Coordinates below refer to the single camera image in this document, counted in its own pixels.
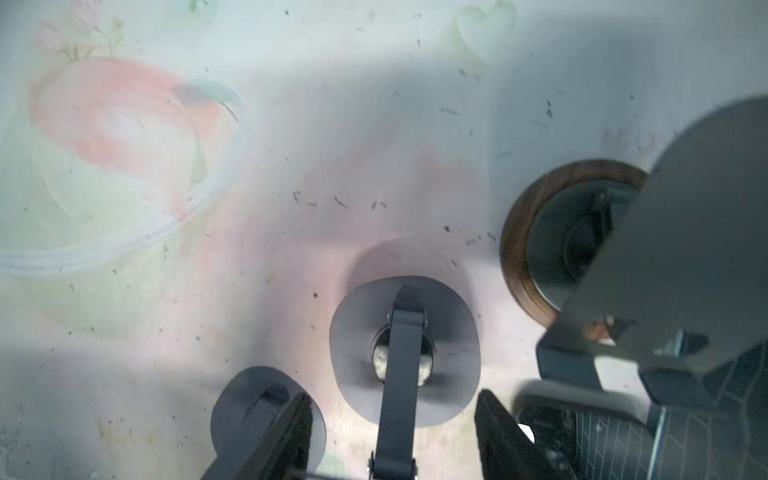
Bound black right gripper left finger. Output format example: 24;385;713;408
203;391;313;479

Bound grey stand rear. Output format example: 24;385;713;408
329;276;481;479

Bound grey stand wooden base right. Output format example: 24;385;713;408
536;96;767;411

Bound teal edged black phone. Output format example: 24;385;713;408
513;344;767;479

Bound grey stand centre right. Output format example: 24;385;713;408
203;366;327;479

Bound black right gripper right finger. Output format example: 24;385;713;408
474;389;564;480

